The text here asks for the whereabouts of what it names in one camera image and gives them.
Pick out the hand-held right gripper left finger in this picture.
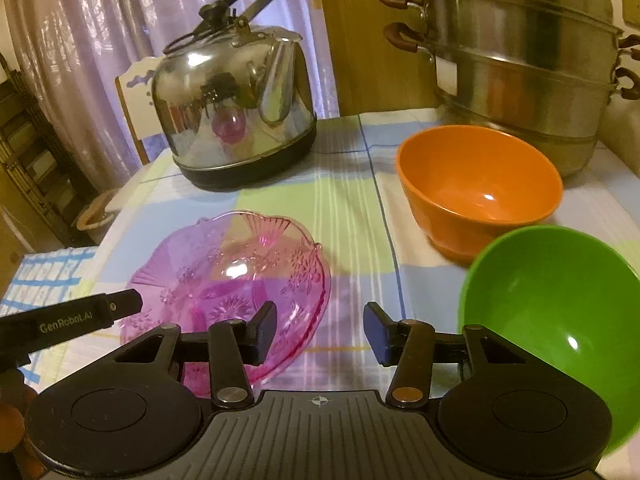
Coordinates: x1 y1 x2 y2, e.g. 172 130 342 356
114 301 278 408

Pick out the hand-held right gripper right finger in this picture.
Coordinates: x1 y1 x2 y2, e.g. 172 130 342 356
362 302 523 408

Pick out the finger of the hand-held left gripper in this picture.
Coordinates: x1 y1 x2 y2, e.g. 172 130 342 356
106 288 144 322

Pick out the pink glass bowl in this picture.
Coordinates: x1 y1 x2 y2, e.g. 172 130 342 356
120 211 333 388

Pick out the orange plastic bowl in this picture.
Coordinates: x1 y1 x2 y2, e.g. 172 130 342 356
396 125 564 263

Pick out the green plastic bowl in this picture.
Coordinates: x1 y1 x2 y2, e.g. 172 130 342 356
459 226 640 461

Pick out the person's left hand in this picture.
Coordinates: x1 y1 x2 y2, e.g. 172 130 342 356
0 372 32 466

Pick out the blue patterned cloth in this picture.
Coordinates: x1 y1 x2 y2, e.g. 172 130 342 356
0 246 101 387

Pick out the woven basket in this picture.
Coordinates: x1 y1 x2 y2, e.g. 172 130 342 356
76 191 123 232

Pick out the checked tablecloth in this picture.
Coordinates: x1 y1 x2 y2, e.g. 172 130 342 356
0 107 640 480

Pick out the dark wooden shelf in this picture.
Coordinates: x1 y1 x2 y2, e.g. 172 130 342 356
0 54 103 252

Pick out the stainless steel kettle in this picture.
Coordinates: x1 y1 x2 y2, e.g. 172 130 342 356
150 0 318 192

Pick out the pale purple curtain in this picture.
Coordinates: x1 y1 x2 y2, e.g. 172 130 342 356
0 0 337 198

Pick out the stainless steel steamer pot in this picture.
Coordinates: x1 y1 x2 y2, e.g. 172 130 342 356
375 0 640 178

